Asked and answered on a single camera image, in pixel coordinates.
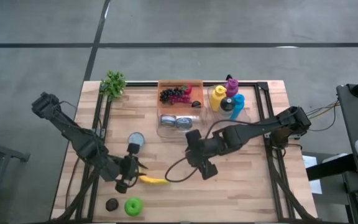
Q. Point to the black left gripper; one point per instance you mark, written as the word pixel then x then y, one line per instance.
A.
pixel 128 168

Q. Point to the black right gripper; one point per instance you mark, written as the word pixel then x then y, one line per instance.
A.
pixel 202 149

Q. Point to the yellow toy banana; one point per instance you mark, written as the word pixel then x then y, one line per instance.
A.
pixel 155 180

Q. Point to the tuna can teal label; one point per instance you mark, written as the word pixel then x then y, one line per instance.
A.
pixel 136 138

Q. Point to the tuna can red blue label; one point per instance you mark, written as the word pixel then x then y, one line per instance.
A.
pixel 168 120

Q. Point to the dark brown toy avocado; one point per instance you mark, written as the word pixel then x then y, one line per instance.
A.
pixel 196 104
pixel 112 204

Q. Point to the clear bottle black cap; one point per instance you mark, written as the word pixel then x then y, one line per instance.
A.
pixel 227 104

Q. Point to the yellow plastic sports bottle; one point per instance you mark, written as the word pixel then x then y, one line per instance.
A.
pixel 217 98

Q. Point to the red toy grape bunch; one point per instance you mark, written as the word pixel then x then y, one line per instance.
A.
pixel 182 99

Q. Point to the blue plastic sports bottle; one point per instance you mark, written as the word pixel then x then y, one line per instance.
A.
pixel 239 105

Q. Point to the red toy strawberry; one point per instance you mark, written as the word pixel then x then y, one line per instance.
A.
pixel 188 90

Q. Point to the black toy grape bunch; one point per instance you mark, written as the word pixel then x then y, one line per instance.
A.
pixel 168 93

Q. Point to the purple plastic sports bottle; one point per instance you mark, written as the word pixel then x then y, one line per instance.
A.
pixel 232 87

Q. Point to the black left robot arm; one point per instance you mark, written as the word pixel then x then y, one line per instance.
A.
pixel 82 143

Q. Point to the clear plastic bin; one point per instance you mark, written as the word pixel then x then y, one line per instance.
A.
pixel 244 116
pixel 172 132

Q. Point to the green toy apple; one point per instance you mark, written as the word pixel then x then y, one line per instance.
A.
pixel 134 206

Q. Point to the orange plastic bin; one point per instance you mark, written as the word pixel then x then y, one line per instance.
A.
pixel 197 93

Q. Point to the green plant white pot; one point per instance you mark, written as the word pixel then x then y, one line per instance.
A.
pixel 113 84

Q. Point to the white paper sheet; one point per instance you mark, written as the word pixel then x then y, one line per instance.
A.
pixel 311 161

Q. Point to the dark grey cart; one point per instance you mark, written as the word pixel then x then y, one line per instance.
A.
pixel 357 112

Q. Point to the small black bracket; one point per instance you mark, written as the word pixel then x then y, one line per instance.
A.
pixel 229 76

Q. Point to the black aluminium table frame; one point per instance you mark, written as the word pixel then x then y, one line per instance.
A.
pixel 141 84

